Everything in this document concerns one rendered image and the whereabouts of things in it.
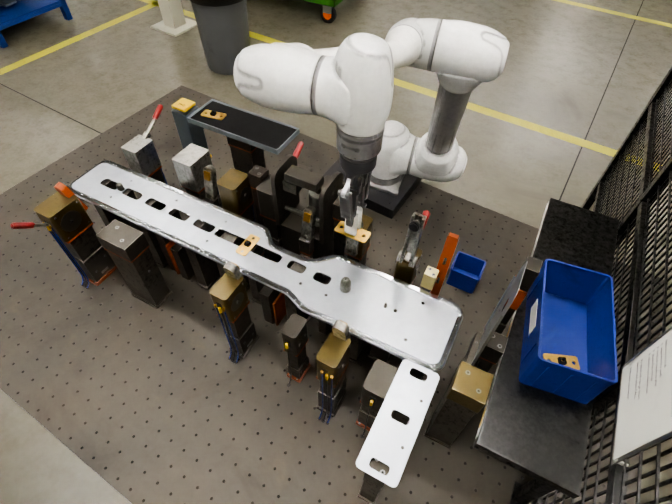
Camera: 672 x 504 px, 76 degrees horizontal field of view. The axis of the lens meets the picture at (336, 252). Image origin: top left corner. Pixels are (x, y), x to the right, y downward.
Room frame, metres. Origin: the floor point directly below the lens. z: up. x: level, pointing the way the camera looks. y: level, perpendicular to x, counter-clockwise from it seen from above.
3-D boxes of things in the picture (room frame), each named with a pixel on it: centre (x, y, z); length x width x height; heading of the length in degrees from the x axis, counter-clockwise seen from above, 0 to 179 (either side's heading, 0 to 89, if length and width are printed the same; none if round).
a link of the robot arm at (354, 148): (0.70, -0.04, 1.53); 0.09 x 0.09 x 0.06
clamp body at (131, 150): (1.28, 0.72, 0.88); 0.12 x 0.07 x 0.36; 154
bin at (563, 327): (0.55, -0.58, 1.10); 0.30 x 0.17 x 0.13; 161
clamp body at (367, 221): (0.91, -0.08, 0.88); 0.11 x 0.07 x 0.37; 154
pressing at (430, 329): (0.86, 0.30, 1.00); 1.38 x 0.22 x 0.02; 64
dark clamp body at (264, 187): (1.07, 0.21, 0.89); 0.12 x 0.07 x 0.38; 154
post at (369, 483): (0.24, -0.11, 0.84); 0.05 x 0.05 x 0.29; 64
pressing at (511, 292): (0.53, -0.37, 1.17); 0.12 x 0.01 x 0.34; 154
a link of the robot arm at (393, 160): (1.47, -0.21, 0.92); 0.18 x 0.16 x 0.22; 75
